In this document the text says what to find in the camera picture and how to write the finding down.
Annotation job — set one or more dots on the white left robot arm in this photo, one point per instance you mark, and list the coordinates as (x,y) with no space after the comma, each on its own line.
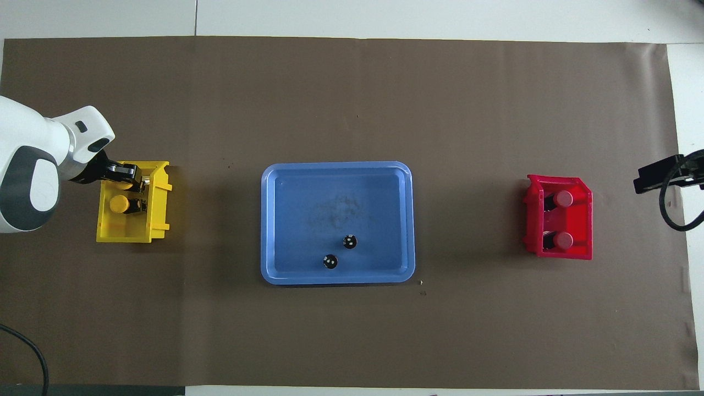
(27,165)

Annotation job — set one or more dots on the brown paper table mat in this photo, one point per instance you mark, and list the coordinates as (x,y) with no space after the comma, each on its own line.
(352,82)

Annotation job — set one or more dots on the yellow plastic bin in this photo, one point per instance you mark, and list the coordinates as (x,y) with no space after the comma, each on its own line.
(126,231)

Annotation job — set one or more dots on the blue plastic tray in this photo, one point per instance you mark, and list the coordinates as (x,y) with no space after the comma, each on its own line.
(308,220)

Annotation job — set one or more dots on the small black cylinder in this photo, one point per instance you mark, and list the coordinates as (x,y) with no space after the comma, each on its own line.
(350,242)
(330,262)

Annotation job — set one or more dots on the red plastic bin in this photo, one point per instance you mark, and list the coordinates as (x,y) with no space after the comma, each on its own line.
(580,220)

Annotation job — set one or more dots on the yellow push button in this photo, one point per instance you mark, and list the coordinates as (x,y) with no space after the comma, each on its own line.
(122,187)
(119,204)

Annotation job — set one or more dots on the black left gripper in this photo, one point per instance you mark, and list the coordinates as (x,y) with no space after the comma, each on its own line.
(96,170)

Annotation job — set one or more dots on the red push button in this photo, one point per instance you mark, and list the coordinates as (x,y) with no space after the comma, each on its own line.
(564,198)
(564,240)

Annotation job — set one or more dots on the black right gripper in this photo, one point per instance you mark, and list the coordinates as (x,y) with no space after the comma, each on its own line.
(694,173)

